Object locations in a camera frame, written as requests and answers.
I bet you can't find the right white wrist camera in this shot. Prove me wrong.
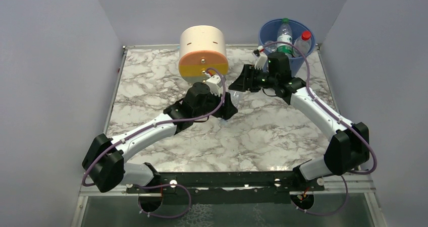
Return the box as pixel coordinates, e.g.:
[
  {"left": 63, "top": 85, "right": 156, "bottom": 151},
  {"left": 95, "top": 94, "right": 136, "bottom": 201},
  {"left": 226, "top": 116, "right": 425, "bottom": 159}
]
[{"left": 252, "top": 45, "right": 268, "bottom": 70}]

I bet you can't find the clear blue tinted bottle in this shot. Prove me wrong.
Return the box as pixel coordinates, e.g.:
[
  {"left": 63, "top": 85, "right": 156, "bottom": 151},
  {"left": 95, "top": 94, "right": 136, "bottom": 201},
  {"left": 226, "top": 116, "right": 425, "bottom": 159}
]
[{"left": 219, "top": 90, "right": 243, "bottom": 127}]

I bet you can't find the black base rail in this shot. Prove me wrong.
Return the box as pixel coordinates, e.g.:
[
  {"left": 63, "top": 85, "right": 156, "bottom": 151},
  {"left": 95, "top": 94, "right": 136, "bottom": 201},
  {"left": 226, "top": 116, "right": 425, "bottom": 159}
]
[{"left": 126, "top": 171, "right": 325, "bottom": 210}]

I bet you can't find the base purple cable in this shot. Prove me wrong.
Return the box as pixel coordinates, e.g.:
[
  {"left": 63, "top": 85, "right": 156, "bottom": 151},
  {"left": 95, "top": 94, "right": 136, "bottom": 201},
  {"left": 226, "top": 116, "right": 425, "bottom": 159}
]
[
  {"left": 289, "top": 175, "right": 349, "bottom": 217},
  {"left": 138, "top": 184, "right": 193, "bottom": 219}
]

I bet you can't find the green white label bottle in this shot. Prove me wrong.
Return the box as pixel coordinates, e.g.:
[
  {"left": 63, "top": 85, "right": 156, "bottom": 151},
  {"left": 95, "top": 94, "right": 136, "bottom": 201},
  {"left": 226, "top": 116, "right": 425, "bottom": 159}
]
[{"left": 277, "top": 18, "right": 293, "bottom": 58}]

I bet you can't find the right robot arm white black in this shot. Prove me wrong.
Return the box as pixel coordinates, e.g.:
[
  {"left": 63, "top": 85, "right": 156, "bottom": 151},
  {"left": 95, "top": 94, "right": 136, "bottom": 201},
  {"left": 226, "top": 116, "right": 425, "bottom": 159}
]
[{"left": 229, "top": 52, "right": 370, "bottom": 181}]

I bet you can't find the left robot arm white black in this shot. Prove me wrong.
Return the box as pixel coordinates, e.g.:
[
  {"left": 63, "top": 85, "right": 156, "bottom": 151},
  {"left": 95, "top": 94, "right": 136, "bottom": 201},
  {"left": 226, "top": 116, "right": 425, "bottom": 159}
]
[{"left": 82, "top": 82, "right": 238, "bottom": 193}]

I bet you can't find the blue plastic bin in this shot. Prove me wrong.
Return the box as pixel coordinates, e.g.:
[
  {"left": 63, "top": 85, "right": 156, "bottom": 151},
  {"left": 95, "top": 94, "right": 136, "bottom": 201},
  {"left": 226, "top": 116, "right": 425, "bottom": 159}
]
[{"left": 258, "top": 18, "right": 316, "bottom": 76}]

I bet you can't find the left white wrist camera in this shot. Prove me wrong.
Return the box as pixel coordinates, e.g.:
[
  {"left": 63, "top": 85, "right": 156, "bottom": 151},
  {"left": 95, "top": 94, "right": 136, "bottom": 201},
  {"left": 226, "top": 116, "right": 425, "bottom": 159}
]
[{"left": 205, "top": 75, "right": 225, "bottom": 97}]

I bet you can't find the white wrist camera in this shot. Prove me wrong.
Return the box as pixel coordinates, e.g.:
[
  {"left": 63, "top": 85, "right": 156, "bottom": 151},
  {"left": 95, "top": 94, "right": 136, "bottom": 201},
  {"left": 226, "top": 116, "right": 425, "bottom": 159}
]
[
  {"left": 205, "top": 75, "right": 225, "bottom": 97},
  {"left": 252, "top": 45, "right": 268, "bottom": 70}
]

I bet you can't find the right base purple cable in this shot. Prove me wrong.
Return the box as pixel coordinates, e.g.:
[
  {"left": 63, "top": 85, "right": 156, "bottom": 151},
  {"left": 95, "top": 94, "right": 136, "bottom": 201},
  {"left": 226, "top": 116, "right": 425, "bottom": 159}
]
[{"left": 289, "top": 175, "right": 349, "bottom": 217}]

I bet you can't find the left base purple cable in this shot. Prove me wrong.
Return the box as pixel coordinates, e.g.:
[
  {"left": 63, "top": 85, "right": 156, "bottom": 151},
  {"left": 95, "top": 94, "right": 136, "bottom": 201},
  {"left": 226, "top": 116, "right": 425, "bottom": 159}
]
[{"left": 138, "top": 184, "right": 193, "bottom": 219}]

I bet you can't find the red nongfu label bottle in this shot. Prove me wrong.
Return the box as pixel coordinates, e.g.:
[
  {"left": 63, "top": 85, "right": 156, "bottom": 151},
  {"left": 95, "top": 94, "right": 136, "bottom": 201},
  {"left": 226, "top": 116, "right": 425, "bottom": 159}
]
[{"left": 292, "top": 30, "right": 312, "bottom": 58}]

